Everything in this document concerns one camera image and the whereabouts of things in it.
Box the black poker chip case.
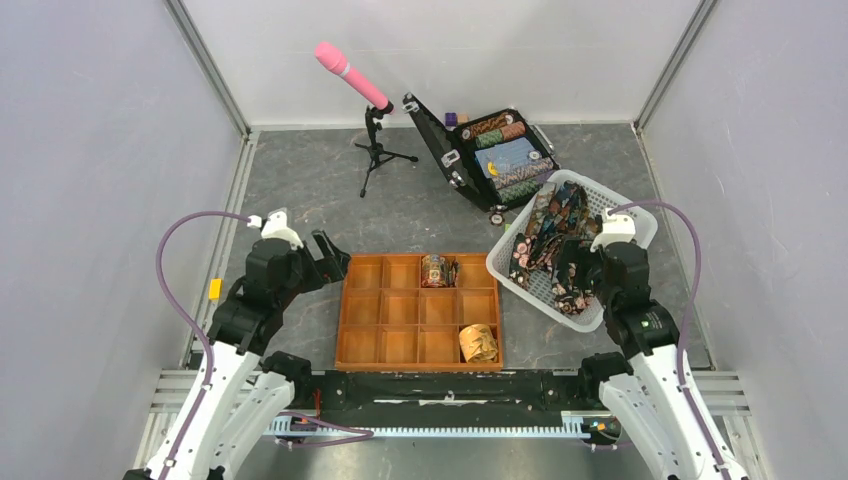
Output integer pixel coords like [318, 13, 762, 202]
[403, 93, 560, 211]

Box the rolled dark patterned tie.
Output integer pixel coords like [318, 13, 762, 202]
[420, 254, 460, 288]

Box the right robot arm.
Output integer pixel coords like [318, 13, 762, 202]
[575, 242, 749, 479]

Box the pink microphone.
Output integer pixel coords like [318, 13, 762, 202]
[314, 42, 394, 114]

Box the black tripod stand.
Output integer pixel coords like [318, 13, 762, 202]
[354, 106, 419, 198]

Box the black floral tie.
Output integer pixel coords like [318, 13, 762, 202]
[508, 233, 594, 315]

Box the yellow block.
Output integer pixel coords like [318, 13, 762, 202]
[207, 278, 223, 301]

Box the loose poker chip stack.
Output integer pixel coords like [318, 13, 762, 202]
[489, 205, 508, 226]

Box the rolled tan patterned tie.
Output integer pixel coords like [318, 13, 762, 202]
[458, 324, 499, 363]

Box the white plastic basket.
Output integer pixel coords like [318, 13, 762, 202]
[486, 170, 658, 332]

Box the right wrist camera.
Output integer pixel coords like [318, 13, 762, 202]
[590, 209, 636, 253]

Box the dark blue patterned tie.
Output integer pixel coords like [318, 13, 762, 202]
[524, 181, 601, 239]

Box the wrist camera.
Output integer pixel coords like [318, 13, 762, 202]
[247, 208, 304, 250]
[590, 209, 636, 253]

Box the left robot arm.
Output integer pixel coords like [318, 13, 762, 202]
[124, 230, 351, 479]

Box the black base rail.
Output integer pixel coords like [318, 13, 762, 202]
[287, 370, 609, 428]

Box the orange compartment tray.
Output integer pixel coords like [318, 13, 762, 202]
[334, 253, 505, 372]

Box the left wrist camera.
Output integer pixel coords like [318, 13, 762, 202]
[247, 208, 304, 250]

